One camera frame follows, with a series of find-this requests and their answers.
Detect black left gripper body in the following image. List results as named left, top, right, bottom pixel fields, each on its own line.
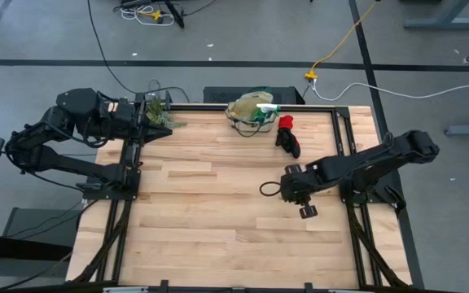
left=114, top=93, right=149, bottom=144

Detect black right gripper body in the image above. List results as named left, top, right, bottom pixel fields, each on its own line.
left=279, top=163, right=325, bottom=220

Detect red and black gardening gloves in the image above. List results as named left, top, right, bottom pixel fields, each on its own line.
left=274, top=115, right=301, bottom=160

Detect green spray bottle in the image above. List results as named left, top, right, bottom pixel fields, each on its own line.
left=253, top=102, right=281, bottom=125

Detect beige canvas gardening bag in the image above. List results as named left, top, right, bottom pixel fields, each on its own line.
left=225, top=90, right=280, bottom=138

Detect potted succulent plant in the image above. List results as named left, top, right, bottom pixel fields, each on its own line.
left=145, top=96, right=188, bottom=129

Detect black box behind table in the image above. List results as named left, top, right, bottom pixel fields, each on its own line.
left=203, top=85, right=305, bottom=105

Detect black stand leg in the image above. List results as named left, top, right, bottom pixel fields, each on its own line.
left=163, top=0, right=186, bottom=29

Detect black beam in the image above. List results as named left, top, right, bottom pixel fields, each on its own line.
left=0, top=232, right=73, bottom=261

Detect black metal table frame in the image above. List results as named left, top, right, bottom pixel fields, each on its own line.
left=71, top=103, right=413, bottom=292

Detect black floor cable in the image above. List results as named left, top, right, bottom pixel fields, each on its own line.
left=85, top=0, right=191, bottom=103

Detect white floor cable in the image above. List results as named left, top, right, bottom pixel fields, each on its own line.
left=310, top=76, right=469, bottom=102

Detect white cable coil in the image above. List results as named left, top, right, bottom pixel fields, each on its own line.
left=119, top=4, right=176, bottom=27

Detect yellow extension cable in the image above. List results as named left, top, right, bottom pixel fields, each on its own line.
left=304, top=0, right=379, bottom=81

